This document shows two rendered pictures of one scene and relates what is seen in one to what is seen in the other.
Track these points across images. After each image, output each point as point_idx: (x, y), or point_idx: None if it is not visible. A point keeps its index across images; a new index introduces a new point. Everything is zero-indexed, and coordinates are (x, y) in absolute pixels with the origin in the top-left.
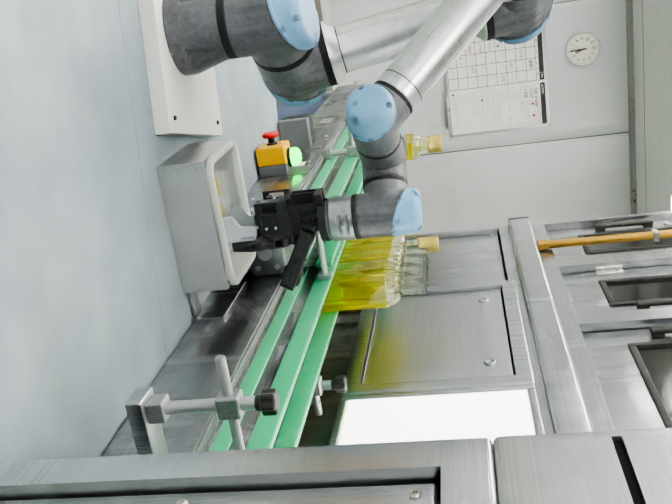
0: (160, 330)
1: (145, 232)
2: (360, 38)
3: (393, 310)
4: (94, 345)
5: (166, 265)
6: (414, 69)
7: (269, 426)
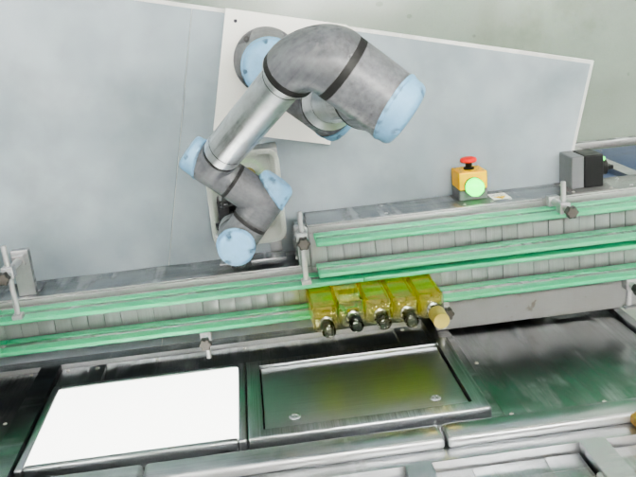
0: (166, 247)
1: (168, 185)
2: (315, 97)
3: (407, 357)
4: (76, 226)
5: (193, 213)
6: (213, 135)
7: (76, 310)
